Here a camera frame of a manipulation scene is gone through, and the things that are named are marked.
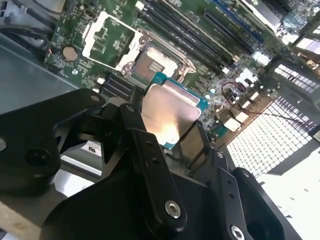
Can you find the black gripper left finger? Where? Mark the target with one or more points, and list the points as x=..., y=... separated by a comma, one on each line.
x=30, y=140

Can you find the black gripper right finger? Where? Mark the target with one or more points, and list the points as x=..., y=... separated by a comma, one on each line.
x=230, y=190

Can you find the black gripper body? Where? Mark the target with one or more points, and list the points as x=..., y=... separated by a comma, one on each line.
x=100, y=212

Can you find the silver CPU chip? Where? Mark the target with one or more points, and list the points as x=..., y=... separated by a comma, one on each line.
x=170, y=112

